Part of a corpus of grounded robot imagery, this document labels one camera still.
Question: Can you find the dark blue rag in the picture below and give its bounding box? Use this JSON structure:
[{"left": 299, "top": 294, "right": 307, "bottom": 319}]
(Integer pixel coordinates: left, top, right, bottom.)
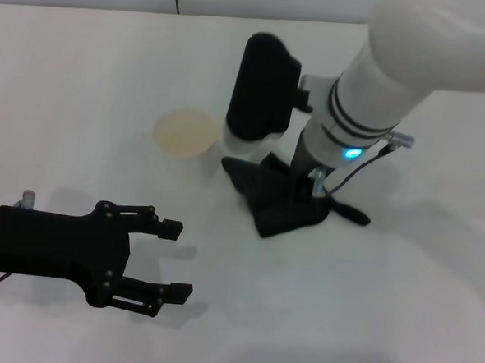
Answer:
[{"left": 215, "top": 148, "right": 376, "bottom": 247}]

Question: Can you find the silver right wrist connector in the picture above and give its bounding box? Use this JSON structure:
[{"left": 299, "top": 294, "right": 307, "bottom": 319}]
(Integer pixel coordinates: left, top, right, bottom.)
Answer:
[{"left": 386, "top": 131, "right": 417, "bottom": 149}]

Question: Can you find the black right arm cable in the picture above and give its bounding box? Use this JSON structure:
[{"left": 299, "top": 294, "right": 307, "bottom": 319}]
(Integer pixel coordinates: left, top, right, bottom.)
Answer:
[{"left": 322, "top": 140, "right": 395, "bottom": 200}]

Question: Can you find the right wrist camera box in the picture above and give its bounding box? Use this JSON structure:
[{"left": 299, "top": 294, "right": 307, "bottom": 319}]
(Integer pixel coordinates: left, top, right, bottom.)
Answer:
[{"left": 223, "top": 30, "right": 319, "bottom": 163}]

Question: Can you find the white paper cup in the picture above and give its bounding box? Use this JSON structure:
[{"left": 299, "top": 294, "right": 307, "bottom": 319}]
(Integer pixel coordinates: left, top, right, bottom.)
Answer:
[{"left": 149, "top": 105, "right": 224, "bottom": 189}]

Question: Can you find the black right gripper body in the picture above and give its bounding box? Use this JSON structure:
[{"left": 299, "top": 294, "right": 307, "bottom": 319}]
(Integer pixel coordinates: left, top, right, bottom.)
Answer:
[{"left": 287, "top": 126, "right": 334, "bottom": 204}]

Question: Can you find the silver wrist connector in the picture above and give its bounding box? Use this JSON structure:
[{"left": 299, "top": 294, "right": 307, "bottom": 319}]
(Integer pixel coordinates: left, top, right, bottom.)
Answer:
[
  {"left": 386, "top": 131, "right": 417, "bottom": 149},
  {"left": 16, "top": 188, "right": 37, "bottom": 211}
]

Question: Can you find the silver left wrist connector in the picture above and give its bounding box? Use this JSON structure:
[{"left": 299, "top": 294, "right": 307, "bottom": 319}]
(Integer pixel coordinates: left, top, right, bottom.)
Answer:
[{"left": 16, "top": 188, "right": 37, "bottom": 211}]

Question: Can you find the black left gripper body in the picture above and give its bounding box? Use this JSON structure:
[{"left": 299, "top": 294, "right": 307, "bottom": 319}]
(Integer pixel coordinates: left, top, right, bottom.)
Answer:
[{"left": 0, "top": 194, "right": 135, "bottom": 311}]

